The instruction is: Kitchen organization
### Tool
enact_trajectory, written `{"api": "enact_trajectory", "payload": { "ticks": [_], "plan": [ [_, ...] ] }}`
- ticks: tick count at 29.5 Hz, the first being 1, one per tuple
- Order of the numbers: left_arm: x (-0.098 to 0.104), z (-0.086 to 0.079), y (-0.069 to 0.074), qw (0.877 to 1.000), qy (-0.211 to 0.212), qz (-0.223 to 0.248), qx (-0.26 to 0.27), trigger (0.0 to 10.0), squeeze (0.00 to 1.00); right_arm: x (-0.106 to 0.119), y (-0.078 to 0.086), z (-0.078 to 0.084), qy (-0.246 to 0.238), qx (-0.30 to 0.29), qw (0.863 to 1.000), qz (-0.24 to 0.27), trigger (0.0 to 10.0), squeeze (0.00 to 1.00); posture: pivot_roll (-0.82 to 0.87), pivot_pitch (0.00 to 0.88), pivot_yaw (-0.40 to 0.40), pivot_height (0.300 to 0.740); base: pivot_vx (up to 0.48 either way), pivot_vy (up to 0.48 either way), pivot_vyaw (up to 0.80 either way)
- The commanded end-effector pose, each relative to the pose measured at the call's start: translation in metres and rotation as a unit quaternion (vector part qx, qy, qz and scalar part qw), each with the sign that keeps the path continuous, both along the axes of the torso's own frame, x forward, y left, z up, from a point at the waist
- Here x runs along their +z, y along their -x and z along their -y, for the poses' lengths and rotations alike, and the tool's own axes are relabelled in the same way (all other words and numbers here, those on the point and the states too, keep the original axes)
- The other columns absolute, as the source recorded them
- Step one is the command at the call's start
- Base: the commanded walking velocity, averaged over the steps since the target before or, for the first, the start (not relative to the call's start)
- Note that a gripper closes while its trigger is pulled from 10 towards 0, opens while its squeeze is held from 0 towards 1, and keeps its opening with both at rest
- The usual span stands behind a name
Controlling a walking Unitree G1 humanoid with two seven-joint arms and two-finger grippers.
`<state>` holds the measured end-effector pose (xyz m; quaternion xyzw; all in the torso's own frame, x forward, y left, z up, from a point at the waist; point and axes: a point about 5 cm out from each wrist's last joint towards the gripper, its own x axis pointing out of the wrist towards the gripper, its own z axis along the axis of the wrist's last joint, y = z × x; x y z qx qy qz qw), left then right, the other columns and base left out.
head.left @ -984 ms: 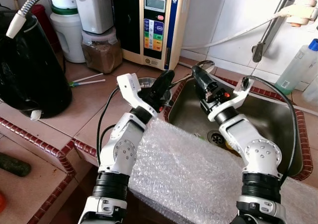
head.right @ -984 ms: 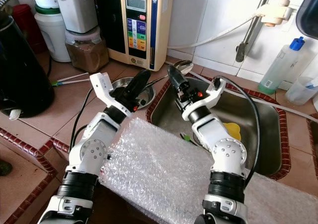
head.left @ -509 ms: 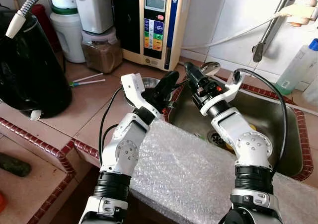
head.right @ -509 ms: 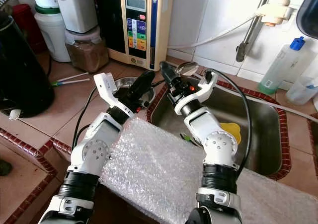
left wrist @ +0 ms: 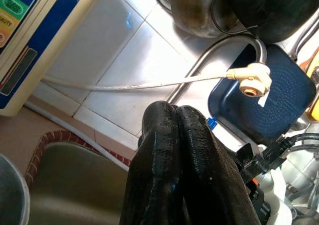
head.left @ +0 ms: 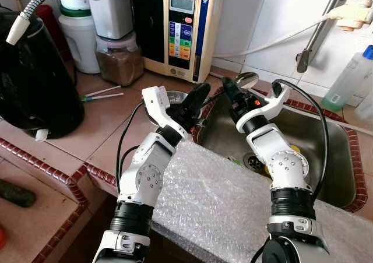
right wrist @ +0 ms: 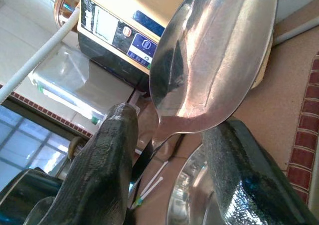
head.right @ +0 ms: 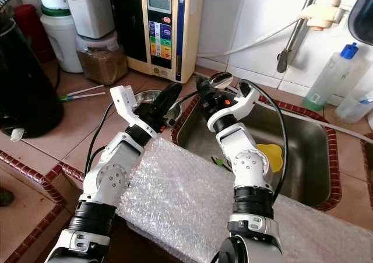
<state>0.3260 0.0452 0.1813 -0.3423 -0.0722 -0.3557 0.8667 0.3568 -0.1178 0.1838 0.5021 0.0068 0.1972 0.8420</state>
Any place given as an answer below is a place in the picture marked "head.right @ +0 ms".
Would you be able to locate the steel sink basin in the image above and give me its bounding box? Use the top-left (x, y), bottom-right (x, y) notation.
top-left (363, 132), bottom-right (373, 188)
top-left (175, 87), bottom-right (340, 211)

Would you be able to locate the beige faucet diverter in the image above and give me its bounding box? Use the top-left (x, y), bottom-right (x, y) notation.
top-left (303, 0), bottom-right (346, 31)

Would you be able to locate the clear bottle green liquid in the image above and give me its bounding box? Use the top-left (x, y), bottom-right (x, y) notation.
top-left (303, 43), bottom-right (359, 112)

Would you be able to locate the dark green oblong object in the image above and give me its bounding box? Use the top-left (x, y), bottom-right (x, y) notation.
top-left (0, 187), bottom-right (15, 207)

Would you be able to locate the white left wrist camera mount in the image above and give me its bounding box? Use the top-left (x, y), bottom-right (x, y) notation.
top-left (111, 85), bottom-right (149, 138)

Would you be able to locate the grey plastic container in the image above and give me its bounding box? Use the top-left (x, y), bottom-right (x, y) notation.
top-left (63, 0), bottom-right (117, 39)

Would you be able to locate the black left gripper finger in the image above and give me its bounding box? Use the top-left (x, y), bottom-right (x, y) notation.
top-left (168, 83), bottom-right (184, 117)
top-left (154, 83), bottom-right (176, 111)

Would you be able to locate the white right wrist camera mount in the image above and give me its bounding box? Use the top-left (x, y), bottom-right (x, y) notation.
top-left (207, 82), bottom-right (263, 132)

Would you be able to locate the metal wall pipe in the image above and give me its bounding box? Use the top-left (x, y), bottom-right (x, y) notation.
top-left (277, 0), bottom-right (342, 73)

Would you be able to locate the white jar green lid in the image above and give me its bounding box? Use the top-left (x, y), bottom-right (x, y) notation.
top-left (40, 9), bottom-right (85, 73)

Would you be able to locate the red container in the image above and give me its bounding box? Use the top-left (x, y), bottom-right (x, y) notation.
top-left (13, 5), bottom-right (53, 64)

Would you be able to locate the black electric kettle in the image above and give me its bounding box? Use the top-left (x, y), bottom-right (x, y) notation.
top-left (0, 12), bottom-right (66, 138)

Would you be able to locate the brown powder jar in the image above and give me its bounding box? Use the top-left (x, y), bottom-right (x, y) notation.
top-left (76, 33), bottom-right (129, 86)

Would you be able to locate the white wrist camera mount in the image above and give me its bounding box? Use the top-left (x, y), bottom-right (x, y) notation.
top-left (111, 85), bottom-right (149, 138)
top-left (207, 82), bottom-right (263, 132)

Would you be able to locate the dark rounded glossy object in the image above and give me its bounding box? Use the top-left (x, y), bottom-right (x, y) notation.
top-left (348, 0), bottom-right (373, 45)

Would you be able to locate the thin white hose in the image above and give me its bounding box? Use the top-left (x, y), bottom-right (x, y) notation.
top-left (198, 18), bottom-right (309, 58)

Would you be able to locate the clear bubble wrap sheet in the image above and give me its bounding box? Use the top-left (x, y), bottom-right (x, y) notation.
top-left (118, 136), bottom-right (373, 263)

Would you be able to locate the grey counter hose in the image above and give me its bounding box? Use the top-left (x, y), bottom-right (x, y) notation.
top-left (195, 69), bottom-right (373, 144)

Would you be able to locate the beige water ionizer machine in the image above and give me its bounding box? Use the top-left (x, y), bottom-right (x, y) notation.
top-left (110, 0), bottom-right (205, 83)

